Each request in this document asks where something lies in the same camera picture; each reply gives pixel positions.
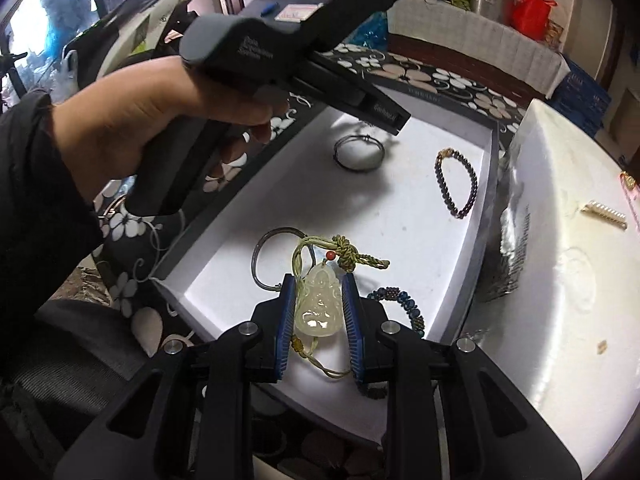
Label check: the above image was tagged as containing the silver bangle lower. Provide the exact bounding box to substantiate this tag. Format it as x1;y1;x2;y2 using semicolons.
250;226;307;292

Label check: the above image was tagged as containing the red bag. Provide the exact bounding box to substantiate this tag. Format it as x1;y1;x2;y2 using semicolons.
509;0;558;40

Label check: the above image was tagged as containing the jade pendant green cord necklace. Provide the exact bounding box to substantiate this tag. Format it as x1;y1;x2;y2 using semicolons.
288;233;392;380

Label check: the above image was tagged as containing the blue plastic bag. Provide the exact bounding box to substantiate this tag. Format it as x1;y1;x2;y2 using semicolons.
344;12;388;52

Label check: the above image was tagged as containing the dark blue bead bracelet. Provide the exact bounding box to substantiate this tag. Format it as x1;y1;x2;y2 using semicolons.
366;285;428;339

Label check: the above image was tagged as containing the purple bead bracelet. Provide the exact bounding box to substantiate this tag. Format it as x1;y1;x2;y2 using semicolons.
433;147;480;220

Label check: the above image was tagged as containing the gold pearl hair clip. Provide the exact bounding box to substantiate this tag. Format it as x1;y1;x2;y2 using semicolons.
580;200;628;230

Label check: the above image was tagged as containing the person's left hand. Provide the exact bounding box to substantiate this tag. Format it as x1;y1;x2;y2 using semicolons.
51;56;288;204

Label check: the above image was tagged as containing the black white scooter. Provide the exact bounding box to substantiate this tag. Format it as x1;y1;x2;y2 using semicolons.
50;0;198;102

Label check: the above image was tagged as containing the white jewelry tray box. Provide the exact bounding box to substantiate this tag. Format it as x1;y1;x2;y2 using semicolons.
150;77;501;449

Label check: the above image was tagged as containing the blue plastic crate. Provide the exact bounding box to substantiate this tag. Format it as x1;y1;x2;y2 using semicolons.
548;56;611;138

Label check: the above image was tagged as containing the floral black table cover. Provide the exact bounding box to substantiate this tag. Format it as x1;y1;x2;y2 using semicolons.
60;41;532;361

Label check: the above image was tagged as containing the lace covered tv cabinet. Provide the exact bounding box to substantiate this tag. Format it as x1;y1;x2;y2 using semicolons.
387;0;570;99

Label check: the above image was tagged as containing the black sleeve left forearm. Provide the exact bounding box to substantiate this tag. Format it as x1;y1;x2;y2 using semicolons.
1;91;116;479

